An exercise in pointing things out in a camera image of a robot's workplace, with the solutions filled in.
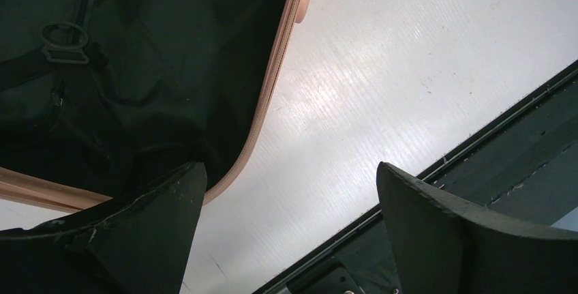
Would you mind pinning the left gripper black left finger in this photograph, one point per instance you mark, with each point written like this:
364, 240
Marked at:
138, 242

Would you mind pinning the pink hard-shell suitcase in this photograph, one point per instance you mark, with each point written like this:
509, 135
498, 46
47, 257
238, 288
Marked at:
101, 97

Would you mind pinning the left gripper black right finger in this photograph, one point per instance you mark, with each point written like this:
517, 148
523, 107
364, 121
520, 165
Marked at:
445, 244

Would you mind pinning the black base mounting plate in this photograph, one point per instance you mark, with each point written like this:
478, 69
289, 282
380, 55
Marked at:
522, 165

